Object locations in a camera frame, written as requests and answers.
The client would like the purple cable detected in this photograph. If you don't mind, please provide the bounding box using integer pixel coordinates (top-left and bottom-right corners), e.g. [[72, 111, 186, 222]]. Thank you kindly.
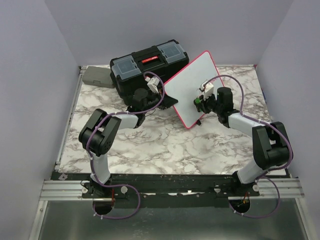
[[199, 74, 294, 219], [85, 71, 166, 221]]

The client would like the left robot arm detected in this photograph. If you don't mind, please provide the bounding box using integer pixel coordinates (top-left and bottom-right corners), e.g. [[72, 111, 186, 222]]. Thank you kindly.
[[78, 88, 179, 198]]

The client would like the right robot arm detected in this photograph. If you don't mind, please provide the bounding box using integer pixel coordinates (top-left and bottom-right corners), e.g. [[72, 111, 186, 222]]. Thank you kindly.
[[193, 86, 293, 196]]

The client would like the black plastic toolbox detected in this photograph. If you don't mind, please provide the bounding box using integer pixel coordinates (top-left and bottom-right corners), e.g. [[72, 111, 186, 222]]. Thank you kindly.
[[110, 38, 191, 106]]

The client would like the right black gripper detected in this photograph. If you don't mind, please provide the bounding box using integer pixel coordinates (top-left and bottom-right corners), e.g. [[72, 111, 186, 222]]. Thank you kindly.
[[197, 91, 222, 115]]

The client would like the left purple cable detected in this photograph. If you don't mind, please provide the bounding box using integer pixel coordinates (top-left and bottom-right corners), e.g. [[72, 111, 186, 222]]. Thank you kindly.
[[85, 71, 166, 221]]

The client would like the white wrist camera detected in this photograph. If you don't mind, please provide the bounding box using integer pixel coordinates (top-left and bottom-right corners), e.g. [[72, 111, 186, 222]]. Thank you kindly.
[[199, 80, 215, 100], [145, 76, 160, 94]]

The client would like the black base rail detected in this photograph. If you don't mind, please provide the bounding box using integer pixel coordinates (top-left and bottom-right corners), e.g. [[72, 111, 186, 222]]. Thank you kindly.
[[51, 172, 272, 210]]

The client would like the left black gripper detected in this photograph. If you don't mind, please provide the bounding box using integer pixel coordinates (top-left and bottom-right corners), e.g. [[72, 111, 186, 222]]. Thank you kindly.
[[142, 88, 179, 114]]

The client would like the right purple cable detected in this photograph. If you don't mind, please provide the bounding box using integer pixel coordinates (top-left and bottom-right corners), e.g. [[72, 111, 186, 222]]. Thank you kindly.
[[199, 74, 294, 219]]

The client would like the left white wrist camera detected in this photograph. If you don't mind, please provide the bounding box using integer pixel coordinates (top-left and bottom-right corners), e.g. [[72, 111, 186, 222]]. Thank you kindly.
[[145, 76, 160, 94]]

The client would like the pink framed whiteboard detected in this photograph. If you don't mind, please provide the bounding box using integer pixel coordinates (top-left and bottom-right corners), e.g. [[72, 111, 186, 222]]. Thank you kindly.
[[164, 50, 219, 129]]

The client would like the green black whiteboard eraser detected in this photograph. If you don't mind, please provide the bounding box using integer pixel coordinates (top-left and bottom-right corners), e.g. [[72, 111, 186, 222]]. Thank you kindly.
[[193, 97, 202, 111]]

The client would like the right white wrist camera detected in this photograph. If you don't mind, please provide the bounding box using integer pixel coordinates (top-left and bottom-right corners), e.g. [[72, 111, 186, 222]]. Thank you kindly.
[[199, 80, 215, 100]]

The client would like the aluminium frame rail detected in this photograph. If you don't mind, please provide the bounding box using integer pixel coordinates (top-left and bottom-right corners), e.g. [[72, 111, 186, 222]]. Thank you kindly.
[[29, 66, 87, 240]]

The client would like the grey plastic case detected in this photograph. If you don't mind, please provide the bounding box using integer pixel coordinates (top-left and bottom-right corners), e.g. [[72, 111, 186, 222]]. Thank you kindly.
[[82, 66, 115, 89]]

